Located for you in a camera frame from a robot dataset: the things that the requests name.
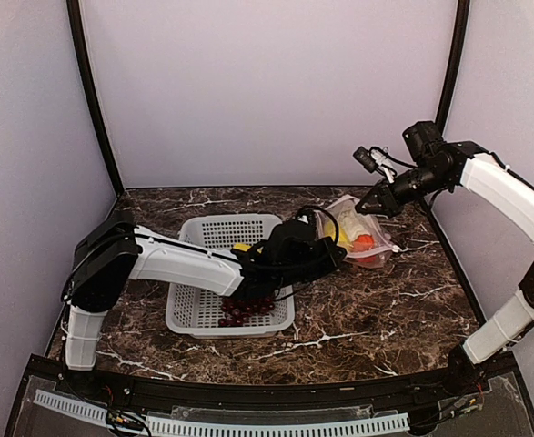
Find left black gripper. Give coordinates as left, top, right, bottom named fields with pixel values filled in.
left=277, top=237, right=349, bottom=290

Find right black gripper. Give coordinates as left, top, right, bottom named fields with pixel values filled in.
left=355, top=161, right=450, bottom=217

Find clear zip top bag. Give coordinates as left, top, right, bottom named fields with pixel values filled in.
left=316, top=195, right=402, bottom=269

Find orange toy pumpkin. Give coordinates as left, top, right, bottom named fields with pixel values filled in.
left=351, top=234, right=376, bottom=252

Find yellow toy fruit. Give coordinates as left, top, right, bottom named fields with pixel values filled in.
left=232, top=243, right=251, bottom=252
left=330, top=224, right=352, bottom=250

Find dark red toy grapes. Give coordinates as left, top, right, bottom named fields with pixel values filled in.
left=218, top=296, right=275, bottom=328

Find white plastic basket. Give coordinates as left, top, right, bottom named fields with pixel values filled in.
left=166, top=214, right=295, bottom=340

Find white toy cauliflower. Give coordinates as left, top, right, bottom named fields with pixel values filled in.
left=338, top=209, right=371, bottom=242

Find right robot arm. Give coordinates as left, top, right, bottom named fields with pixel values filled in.
left=356, top=121, right=534, bottom=395

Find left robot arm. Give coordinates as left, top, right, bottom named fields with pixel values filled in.
left=61, top=207, right=347, bottom=397

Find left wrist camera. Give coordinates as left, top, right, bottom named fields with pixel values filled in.
left=295, top=205, right=325, bottom=239

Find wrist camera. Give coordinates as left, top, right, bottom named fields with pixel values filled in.
left=295, top=205, right=325, bottom=239
left=353, top=146, right=398, bottom=183

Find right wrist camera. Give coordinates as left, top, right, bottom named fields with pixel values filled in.
left=353, top=146, right=398, bottom=183

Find right black frame post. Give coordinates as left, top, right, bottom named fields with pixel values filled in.
left=435, top=0, right=471, bottom=133

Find black frame post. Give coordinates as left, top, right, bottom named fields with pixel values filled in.
left=65, top=0, right=126, bottom=198
left=435, top=0, right=471, bottom=133

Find black front rail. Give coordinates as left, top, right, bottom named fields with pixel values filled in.
left=29, top=363, right=522, bottom=413

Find white slotted cable duct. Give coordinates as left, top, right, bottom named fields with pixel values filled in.
left=34, top=390, right=410, bottom=437

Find left black frame post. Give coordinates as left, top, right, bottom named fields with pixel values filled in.
left=65, top=0, right=126, bottom=198

